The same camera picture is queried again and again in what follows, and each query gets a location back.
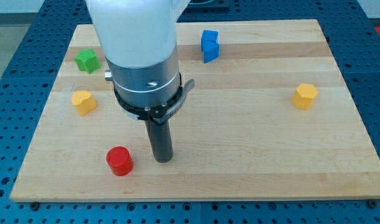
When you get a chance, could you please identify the silver cylindrical tool flange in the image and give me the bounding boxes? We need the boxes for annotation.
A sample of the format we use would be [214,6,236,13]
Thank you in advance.
[105,48,195,125]

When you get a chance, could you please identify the yellow heart block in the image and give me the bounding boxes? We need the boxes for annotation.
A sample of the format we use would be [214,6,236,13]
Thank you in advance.
[71,90,97,116]

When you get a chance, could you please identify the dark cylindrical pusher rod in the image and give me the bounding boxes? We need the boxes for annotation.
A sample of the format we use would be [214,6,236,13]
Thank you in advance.
[145,121,174,163]

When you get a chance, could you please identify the red cylinder block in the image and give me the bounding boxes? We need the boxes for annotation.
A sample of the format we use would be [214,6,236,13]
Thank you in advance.
[106,146,134,176]

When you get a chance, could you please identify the wooden board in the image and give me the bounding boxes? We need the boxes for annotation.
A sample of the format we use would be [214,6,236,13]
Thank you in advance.
[10,19,380,202]

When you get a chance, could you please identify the blue cube block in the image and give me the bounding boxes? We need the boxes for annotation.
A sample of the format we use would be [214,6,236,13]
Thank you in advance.
[201,30,218,52]

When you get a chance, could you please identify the yellow hexagon block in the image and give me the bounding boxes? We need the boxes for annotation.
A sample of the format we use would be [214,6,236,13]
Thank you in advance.
[292,83,318,110]

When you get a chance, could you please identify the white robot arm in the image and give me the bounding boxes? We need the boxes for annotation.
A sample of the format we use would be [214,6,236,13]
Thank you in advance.
[86,0,195,163]

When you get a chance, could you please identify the green star block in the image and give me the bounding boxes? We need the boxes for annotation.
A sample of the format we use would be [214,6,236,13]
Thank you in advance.
[75,49,100,74]

